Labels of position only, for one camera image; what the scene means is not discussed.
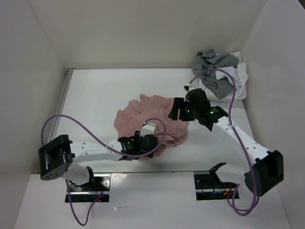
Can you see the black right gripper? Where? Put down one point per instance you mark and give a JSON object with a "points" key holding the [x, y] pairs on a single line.
{"points": [[179, 103]]}

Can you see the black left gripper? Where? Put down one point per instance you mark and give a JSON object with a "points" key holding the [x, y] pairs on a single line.
{"points": [[137, 135]]}

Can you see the pink pleated skirt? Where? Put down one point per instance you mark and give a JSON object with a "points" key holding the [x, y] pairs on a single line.
{"points": [[131, 119]]}

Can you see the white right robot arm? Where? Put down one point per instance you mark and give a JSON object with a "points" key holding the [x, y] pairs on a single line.
{"points": [[265, 169]]}

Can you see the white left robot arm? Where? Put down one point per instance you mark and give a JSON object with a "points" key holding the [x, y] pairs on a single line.
{"points": [[82, 175]]}

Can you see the grey crumpled skirt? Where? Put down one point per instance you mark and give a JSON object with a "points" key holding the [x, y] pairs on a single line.
{"points": [[217, 82]]}

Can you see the white crumpled skirt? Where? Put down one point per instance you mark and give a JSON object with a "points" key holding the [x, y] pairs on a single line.
{"points": [[240, 77]]}

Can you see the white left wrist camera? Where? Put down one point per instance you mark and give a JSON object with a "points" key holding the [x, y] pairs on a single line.
{"points": [[148, 129]]}

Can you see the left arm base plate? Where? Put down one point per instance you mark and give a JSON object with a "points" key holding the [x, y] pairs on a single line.
{"points": [[100, 189]]}

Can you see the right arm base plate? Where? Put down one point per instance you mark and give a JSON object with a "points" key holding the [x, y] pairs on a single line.
{"points": [[206, 189]]}

